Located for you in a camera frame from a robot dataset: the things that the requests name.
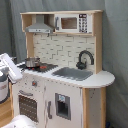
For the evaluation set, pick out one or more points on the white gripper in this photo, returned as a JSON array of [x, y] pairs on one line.
[[8, 67]]

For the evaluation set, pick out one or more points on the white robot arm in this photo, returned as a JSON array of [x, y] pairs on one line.
[[20, 121]]

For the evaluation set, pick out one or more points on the wooden toy kitchen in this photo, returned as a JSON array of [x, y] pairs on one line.
[[62, 49]]

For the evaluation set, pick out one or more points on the silver toy pot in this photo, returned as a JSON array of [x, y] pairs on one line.
[[32, 62]]

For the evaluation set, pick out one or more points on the right red stove knob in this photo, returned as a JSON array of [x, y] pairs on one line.
[[34, 83]]

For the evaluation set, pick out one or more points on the black toy stovetop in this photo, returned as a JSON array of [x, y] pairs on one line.
[[43, 67]]

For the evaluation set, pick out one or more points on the toy oven door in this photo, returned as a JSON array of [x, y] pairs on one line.
[[28, 104]]

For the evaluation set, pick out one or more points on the grey range hood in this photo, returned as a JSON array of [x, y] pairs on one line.
[[39, 26]]

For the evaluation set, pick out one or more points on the cabinet door with dispenser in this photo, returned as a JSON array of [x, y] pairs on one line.
[[63, 106]]

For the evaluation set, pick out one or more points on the grey toy sink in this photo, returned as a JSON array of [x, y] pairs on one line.
[[73, 74]]

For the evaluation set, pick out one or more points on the black toy faucet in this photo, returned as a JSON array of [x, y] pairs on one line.
[[82, 63]]

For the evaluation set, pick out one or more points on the toy microwave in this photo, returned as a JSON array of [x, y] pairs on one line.
[[73, 23]]

